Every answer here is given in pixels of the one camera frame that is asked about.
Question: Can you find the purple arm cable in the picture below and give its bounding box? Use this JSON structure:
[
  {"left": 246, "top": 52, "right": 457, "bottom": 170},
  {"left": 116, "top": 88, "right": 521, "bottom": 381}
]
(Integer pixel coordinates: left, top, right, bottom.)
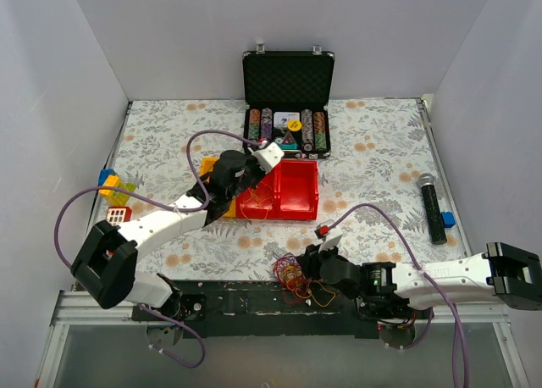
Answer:
[
  {"left": 319, "top": 203, "right": 471, "bottom": 388},
  {"left": 53, "top": 130, "right": 266, "bottom": 369}
]

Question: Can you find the floral table mat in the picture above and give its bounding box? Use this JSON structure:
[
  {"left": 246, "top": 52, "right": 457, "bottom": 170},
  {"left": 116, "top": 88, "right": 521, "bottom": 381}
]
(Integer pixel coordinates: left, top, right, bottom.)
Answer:
[{"left": 113, "top": 98, "right": 467, "bottom": 280}]

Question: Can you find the yellow plastic bin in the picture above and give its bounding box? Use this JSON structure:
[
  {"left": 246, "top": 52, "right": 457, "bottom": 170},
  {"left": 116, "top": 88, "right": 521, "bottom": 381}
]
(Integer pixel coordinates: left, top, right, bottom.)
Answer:
[{"left": 198, "top": 157, "right": 238, "bottom": 219}]

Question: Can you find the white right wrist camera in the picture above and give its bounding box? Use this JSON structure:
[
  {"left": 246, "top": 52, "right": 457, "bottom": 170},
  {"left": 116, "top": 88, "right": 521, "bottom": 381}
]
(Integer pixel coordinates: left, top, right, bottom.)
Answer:
[{"left": 316, "top": 224, "right": 343, "bottom": 252}]

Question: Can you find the colourful cable bundle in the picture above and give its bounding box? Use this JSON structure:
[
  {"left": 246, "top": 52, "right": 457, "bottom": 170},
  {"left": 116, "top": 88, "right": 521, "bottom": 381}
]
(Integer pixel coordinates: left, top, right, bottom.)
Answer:
[{"left": 270, "top": 252, "right": 340, "bottom": 308}]

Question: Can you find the black poker chip case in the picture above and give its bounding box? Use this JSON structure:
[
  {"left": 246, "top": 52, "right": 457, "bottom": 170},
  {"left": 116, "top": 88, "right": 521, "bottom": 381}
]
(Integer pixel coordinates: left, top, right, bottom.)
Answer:
[{"left": 242, "top": 44, "right": 335, "bottom": 160}]

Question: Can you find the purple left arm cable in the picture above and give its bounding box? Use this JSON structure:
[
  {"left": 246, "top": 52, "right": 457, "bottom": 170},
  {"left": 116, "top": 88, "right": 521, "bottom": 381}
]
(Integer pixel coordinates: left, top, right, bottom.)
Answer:
[{"left": 53, "top": 130, "right": 266, "bottom": 369}]

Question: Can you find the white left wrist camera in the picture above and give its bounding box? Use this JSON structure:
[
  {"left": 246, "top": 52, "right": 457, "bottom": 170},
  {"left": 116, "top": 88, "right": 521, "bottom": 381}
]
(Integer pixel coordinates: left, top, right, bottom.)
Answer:
[{"left": 252, "top": 142, "right": 285, "bottom": 175}]

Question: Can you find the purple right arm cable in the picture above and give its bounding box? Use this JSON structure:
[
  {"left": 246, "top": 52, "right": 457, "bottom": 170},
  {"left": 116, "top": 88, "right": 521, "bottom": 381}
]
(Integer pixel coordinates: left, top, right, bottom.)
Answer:
[{"left": 319, "top": 203, "right": 471, "bottom": 388}]

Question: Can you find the red plastic bin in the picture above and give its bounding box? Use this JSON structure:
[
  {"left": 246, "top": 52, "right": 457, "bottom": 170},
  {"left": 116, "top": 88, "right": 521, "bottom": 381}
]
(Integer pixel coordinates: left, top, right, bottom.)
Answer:
[
  {"left": 274, "top": 159, "right": 319, "bottom": 221},
  {"left": 235, "top": 173, "right": 277, "bottom": 220}
]

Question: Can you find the blue toy brick right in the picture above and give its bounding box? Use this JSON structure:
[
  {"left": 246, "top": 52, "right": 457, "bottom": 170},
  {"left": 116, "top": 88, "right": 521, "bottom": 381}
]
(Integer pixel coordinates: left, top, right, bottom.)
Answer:
[{"left": 441, "top": 212, "right": 456, "bottom": 229}]

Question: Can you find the red white toy house block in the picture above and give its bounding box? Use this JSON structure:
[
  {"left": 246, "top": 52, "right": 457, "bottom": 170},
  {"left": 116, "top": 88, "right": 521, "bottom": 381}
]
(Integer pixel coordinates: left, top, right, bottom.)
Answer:
[{"left": 106, "top": 206, "right": 132, "bottom": 225}]

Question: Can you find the blue toy brick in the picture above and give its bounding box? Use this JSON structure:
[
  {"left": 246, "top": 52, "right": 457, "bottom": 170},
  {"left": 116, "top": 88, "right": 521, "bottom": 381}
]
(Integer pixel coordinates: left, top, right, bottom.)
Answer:
[
  {"left": 97, "top": 169, "right": 116, "bottom": 186},
  {"left": 441, "top": 212, "right": 456, "bottom": 229}
]

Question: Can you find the black handheld microphone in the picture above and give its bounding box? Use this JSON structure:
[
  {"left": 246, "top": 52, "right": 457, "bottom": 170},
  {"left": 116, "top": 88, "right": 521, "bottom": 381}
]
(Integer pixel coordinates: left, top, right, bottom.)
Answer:
[{"left": 418, "top": 173, "right": 447, "bottom": 245}]

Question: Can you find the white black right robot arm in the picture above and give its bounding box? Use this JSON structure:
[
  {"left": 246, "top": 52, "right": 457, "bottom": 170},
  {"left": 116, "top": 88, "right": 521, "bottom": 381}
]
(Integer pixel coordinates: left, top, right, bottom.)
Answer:
[{"left": 296, "top": 242, "right": 541, "bottom": 318}]

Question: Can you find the aluminium frame rail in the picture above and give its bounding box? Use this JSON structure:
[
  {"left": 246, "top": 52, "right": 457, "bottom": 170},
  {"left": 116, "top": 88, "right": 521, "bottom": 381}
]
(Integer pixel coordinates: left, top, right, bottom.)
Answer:
[{"left": 433, "top": 301, "right": 509, "bottom": 324}]

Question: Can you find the blue toy brick left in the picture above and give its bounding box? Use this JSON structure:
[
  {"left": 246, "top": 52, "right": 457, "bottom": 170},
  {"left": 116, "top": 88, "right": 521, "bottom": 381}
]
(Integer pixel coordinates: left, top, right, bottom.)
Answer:
[{"left": 97, "top": 169, "right": 116, "bottom": 186}]

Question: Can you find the yellow thin cable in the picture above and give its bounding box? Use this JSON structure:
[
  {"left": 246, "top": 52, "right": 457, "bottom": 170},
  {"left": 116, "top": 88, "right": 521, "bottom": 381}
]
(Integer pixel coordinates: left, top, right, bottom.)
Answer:
[{"left": 239, "top": 182, "right": 274, "bottom": 222}]

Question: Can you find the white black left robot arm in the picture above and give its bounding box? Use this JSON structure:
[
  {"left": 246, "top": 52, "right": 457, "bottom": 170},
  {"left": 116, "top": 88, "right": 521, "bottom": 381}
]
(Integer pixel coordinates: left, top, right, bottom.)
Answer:
[{"left": 70, "top": 147, "right": 283, "bottom": 320}]

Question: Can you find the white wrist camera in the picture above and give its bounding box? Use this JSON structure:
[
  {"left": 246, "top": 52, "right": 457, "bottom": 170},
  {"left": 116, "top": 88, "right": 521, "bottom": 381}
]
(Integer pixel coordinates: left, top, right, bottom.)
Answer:
[
  {"left": 316, "top": 224, "right": 343, "bottom": 252},
  {"left": 252, "top": 142, "right": 285, "bottom": 175}
]

